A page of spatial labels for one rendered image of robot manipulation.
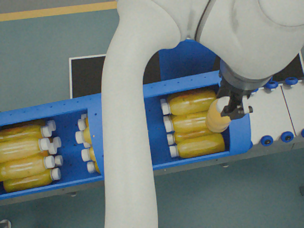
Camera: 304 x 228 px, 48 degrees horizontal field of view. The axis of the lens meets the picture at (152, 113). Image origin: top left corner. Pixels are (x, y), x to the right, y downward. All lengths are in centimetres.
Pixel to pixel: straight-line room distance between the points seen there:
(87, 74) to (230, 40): 186
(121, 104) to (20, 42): 230
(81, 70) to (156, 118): 111
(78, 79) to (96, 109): 124
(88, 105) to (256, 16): 73
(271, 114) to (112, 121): 102
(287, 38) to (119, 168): 24
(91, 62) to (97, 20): 42
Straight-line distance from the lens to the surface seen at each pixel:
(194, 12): 47
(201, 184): 221
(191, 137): 120
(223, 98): 82
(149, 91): 105
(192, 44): 134
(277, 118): 137
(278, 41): 43
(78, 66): 230
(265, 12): 42
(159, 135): 127
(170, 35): 47
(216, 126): 91
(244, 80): 55
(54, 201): 232
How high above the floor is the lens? 220
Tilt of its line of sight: 75 degrees down
